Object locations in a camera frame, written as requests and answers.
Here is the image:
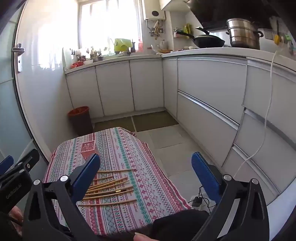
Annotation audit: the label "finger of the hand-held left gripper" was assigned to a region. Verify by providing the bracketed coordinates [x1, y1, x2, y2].
[0, 155, 14, 173]
[0, 149, 40, 181]

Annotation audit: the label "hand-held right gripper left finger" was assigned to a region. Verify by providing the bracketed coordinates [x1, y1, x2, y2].
[22, 153, 101, 241]

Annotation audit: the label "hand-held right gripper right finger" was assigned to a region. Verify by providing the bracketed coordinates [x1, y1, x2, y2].
[191, 152, 270, 241]

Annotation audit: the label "row of bamboo chopsticks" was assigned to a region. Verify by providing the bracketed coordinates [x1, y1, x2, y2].
[77, 168, 137, 207]

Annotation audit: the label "pink perforated plastic basket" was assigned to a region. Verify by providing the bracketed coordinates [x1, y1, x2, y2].
[79, 141, 99, 161]

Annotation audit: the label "black chopstick with gold band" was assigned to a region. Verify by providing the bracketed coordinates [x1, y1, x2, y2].
[91, 189, 135, 196]

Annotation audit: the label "person's left hand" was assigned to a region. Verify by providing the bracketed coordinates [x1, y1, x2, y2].
[9, 206, 24, 232]

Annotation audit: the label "person's right hand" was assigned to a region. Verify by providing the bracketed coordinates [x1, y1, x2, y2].
[134, 233, 153, 241]

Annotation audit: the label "patterned red green tablecloth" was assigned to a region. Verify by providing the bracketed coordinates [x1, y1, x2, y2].
[43, 127, 192, 237]

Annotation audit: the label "red trash bin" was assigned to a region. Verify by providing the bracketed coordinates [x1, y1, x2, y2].
[68, 106, 93, 137]

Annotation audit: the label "dark green floor mat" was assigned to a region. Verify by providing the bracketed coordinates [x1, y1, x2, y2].
[93, 116, 136, 133]
[131, 110, 179, 132]

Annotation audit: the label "person's dark pants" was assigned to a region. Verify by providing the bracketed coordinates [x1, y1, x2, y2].
[133, 209, 212, 241]

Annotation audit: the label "white kitchen base cabinets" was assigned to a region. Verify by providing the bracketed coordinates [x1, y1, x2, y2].
[65, 54, 296, 207]

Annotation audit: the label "white plastic jug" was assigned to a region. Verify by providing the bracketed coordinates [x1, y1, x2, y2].
[62, 47, 73, 70]

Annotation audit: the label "white kitchen countertop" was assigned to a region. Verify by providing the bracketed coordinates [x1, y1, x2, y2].
[65, 47, 296, 75]

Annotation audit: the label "black wok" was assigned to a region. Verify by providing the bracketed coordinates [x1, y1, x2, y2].
[175, 27, 226, 49]

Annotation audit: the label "yellow green plastic container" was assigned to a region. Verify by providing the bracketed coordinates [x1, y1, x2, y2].
[114, 38, 133, 53]

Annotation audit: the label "white kettle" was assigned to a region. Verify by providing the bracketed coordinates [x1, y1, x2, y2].
[151, 39, 167, 52]

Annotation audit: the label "stainless steel steamer pot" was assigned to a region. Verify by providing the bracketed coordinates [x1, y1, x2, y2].
[226, 18, 264, 50]

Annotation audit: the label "bright kitchen window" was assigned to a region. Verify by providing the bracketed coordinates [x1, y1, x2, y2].
[77, 0, 142, 50]

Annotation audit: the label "yellow hanging kitchen tool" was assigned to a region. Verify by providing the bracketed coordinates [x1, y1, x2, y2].
[274, 20, 281, 44]

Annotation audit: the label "water heater pipes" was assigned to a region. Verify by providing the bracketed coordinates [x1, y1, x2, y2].
[146, 20, 166, 37]

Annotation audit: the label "black range hood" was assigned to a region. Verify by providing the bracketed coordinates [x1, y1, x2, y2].
[186, 0, 280, 30]

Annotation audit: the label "white water heater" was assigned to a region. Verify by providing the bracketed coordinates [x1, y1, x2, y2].
[142, 0, 167, 21]

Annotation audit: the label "black power cable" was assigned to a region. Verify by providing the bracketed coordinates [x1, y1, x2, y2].
[198, 186, 216, 208]

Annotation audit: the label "metal door handle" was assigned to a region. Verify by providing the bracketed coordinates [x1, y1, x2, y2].
[12, 44, 25, 73]

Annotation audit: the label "white power cable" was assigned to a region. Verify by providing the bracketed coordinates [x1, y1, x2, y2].
[233, 50, 279, 180]

